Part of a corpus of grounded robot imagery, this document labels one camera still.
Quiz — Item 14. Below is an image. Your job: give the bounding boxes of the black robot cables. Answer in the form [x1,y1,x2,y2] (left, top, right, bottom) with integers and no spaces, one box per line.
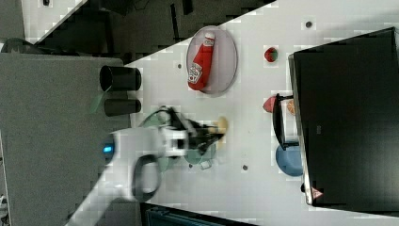
[156,105,201,136]

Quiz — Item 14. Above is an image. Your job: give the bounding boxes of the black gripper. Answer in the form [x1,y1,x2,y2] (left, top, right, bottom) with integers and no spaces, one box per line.
[188,121,224,154]

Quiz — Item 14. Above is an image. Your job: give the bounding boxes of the blue plastic cup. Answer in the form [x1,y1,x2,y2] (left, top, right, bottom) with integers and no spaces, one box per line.
[276,146,303,177]

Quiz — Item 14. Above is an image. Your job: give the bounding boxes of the black and steel toaster oven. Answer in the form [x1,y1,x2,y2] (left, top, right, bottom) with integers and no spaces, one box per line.
[273,27,399,216]

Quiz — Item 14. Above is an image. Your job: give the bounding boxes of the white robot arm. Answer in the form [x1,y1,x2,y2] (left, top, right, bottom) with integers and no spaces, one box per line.
[65,120,229,226]

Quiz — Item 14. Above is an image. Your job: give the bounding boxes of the red ketchup bottle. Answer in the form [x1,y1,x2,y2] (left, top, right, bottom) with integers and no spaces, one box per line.
[187,32,215,90]

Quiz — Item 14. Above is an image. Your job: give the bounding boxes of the black round container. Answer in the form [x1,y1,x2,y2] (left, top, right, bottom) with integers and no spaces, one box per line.
[100,66,142,91]

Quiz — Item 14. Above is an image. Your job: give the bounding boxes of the grey round plate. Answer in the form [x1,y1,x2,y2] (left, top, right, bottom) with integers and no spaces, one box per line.
[186,25,238,96]

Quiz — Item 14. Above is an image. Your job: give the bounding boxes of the small red toy strawberry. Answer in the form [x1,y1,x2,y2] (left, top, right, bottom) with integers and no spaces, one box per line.
[263,47,279,63]

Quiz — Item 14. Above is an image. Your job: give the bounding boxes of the pink toy strawberry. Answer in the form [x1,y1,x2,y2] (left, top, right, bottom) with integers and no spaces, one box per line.
[263,96,276,113]

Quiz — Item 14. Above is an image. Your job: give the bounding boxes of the green plastic mug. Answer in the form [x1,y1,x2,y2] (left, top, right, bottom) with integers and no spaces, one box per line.
[184,144,216,170]

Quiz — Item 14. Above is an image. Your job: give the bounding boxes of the toy orange slice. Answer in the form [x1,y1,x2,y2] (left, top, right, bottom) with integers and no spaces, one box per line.
[287,100,295,116]

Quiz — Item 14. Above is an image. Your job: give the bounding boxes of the black cylindrical cup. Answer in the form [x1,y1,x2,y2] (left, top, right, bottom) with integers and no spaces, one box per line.
[104,99,141,117]

